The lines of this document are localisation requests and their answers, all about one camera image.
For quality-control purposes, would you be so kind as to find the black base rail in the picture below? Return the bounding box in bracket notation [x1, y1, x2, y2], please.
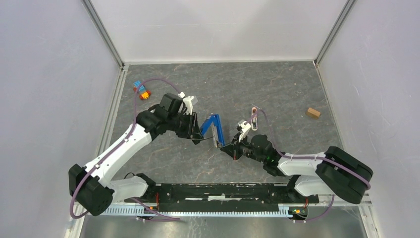
[137, 174, 319, 212]

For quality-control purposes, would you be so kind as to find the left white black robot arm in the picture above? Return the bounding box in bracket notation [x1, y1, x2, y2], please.
[69, 93, 204, 219]

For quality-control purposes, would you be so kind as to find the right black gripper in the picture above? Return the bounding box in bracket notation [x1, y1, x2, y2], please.
[220, 132, 265, 164]

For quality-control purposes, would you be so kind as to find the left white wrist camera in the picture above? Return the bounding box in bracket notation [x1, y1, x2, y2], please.
[178, 92, 198, 115]

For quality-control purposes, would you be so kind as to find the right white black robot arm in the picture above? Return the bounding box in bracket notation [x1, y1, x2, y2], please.
[221, 134, 373, 204]

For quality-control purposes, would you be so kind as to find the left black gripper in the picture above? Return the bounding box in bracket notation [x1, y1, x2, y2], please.
[167, 110, 203, 139]

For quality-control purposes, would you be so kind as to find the blue stapler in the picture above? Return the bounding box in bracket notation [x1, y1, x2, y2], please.
[200, 114, 225, 148]

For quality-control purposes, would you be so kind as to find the small wooden block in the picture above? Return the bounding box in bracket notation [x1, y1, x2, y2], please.
[306, 108, 321, 119]

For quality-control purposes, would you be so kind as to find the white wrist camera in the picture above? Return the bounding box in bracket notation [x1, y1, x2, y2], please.
[237, 120, 252, 142]
[178, 92, 198, 115]

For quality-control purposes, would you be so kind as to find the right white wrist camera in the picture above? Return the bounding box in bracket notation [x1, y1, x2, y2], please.
[237, 120, 252, 142]

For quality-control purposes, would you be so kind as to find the colourful toy brick car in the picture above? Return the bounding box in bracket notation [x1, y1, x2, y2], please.
[133, 80, 151, 100]

